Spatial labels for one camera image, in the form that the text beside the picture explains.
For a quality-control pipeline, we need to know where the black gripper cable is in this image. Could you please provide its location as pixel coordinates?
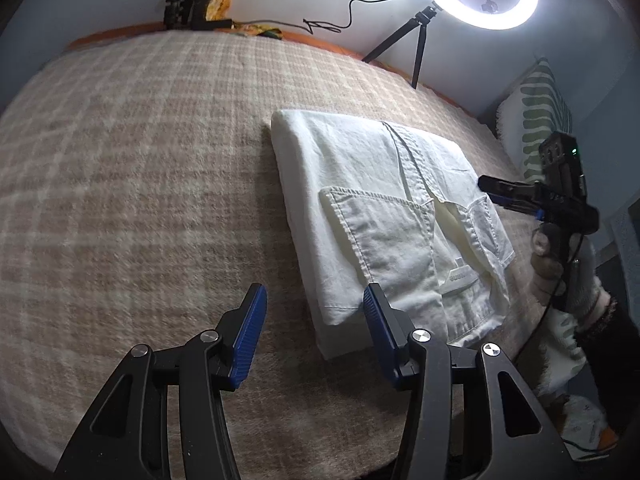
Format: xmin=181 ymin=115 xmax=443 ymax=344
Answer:
xmin=514 ymin=228 xmax=618 ymax=453

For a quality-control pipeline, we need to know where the green leaf patterned pillow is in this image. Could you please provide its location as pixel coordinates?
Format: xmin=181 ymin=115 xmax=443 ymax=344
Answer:
xmin=494 ymin=56 xmax=616 ymax=461

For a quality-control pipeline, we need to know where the white gloved right hand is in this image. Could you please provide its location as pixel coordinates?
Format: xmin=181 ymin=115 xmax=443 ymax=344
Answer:
xmin=529 ymin=223 xmax=612 ymax=330

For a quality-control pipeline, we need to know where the black sleeved right forearm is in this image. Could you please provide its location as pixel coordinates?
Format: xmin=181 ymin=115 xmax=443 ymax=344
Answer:
xmin=575 ymin=297 xmax=639 ymax=462

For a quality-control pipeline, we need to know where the white garment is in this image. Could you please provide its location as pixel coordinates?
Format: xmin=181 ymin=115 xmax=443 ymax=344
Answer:
xmin=271 ymin=110 xmax=514 ymax=359

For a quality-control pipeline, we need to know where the black ring light tripod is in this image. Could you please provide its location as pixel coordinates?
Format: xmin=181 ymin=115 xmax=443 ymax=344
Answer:
xmin=360 ymin=4 xmax=442 ymax=90

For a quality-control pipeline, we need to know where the beige plaid bed blanket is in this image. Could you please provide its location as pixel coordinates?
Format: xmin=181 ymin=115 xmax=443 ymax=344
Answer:
xmin=1 ymin=32 xmax=518 ymax=479

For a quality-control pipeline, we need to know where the ring light power cable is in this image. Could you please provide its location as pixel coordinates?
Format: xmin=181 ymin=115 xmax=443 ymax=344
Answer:
xmin=302 ymin=0 xmax=497 ymax=35

